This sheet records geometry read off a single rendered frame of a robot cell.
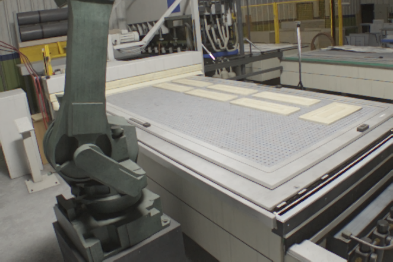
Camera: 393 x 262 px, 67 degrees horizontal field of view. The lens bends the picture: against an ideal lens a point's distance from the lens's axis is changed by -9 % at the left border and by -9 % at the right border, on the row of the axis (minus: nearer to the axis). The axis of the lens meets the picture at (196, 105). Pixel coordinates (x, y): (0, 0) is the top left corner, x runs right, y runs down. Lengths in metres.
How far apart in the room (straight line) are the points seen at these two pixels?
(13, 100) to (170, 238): 2.91
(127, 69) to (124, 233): 2.77
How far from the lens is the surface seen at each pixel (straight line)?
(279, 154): 1.85
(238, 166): 1.73
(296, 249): 1.52
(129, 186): 1.62
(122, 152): 1.85
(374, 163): 2.05
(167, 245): 1.97
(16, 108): 4.30
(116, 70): 4.17
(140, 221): 1.82
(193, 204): 2.01
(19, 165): 4.48
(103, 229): 1.82
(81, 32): 1.52
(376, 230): 2.05
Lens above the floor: 1.63
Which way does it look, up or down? 15 degrees down
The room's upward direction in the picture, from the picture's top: 6 degrees counter-clockwise
